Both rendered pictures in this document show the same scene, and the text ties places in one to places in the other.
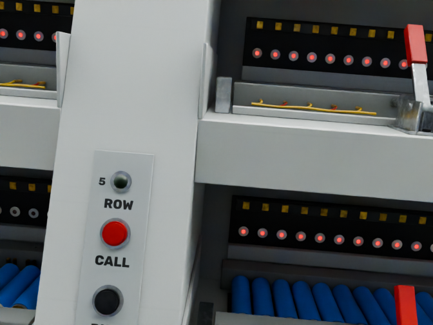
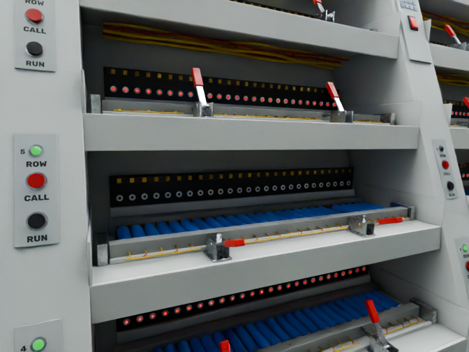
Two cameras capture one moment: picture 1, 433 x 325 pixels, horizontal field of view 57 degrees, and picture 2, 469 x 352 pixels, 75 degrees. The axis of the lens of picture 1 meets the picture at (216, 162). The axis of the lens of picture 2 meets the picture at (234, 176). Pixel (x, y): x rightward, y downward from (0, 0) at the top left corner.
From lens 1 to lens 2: 73 cm
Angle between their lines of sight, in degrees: 26
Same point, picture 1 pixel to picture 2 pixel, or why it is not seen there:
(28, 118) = (411, 130)
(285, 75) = not seen: hidden behind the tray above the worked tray
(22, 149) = (408, 142)
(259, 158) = (460, 139)
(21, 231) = (332, 193)
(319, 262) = not seen: hidden behind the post
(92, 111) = (426, 126)
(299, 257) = not seen: hidden behind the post
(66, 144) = (424, 137)
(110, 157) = (436, 141)
